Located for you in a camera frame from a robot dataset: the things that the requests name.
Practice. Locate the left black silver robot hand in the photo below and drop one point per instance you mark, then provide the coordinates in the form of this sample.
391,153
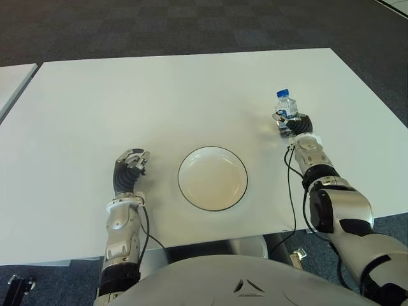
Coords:
125,178

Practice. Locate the white plate black rim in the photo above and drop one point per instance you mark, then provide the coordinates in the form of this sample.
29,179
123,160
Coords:
213,178

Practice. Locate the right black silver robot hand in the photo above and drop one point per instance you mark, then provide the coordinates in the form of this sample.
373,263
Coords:
301,126

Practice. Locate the white round table pedestal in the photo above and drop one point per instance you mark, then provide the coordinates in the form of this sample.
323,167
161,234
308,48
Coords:
250,247

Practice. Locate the clear water bottle blue cap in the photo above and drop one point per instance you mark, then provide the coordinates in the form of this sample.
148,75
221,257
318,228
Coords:
287,105

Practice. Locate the grey robot torso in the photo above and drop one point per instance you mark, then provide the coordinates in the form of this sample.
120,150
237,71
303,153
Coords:
242,280

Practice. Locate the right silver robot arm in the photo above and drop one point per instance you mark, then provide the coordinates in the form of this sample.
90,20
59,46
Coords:
344,210

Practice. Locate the white board with black edge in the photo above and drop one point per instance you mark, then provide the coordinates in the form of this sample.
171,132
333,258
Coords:
396,4

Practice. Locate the neighbouring white table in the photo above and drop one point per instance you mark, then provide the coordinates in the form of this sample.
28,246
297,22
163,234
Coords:
14,83

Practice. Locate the black stand with caster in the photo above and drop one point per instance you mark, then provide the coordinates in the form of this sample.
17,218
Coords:
17,288

